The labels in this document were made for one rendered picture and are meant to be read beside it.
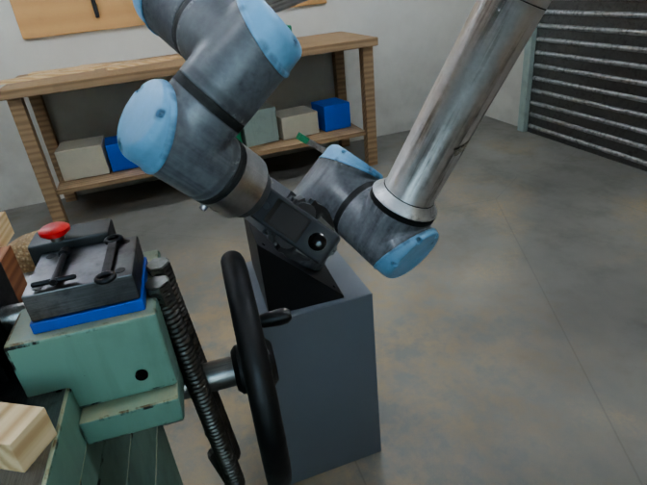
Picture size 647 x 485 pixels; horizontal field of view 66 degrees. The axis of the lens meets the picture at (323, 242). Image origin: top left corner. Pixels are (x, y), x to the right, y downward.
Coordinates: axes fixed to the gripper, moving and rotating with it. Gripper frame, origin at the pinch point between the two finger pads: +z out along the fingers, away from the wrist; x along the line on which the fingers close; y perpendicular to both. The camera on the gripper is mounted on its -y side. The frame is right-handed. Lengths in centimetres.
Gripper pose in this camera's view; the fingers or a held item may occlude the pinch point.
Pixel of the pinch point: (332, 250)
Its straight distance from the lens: 78.5
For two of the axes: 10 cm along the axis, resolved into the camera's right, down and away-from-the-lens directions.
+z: 5.3, 3.6, 7.7
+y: -6.1, -4.6, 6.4
